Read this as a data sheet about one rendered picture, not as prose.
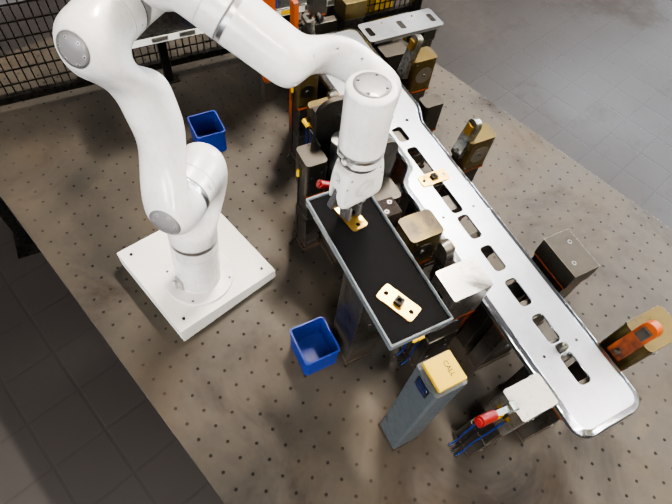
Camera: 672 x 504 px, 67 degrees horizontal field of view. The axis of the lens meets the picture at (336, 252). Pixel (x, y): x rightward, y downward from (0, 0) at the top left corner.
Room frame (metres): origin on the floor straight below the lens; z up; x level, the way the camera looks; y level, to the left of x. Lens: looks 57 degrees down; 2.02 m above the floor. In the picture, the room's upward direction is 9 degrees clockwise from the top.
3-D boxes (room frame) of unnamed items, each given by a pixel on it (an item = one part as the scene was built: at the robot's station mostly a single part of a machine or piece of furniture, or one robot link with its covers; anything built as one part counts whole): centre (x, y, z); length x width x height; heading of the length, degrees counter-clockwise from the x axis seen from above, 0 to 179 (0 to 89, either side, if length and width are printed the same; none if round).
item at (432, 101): (1.26, -0.23, 0.84); 0.10 x 0.05 x 0.29; 124
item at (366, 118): (0.65, -0.02, 1.44); 0.09 x 0.08 x 0.13; 169
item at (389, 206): (0.74, -0.10, 0.90); 0.05 x 0.05 x 0.40; 34
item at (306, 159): (0.87, 0.11, 0.89); 0.09 x 0.08 x 0.38; 124
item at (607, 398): (0.92, -0.24, 1.00); 1.38 x 0.22 x 0.02; 34
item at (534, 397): (0.35, -0.41, 0.88); 0.12 x 0.07 x 0.36; 124
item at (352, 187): (0.65, -0.02, 1.29); 0.10 x 0.07 x 0.11; 133
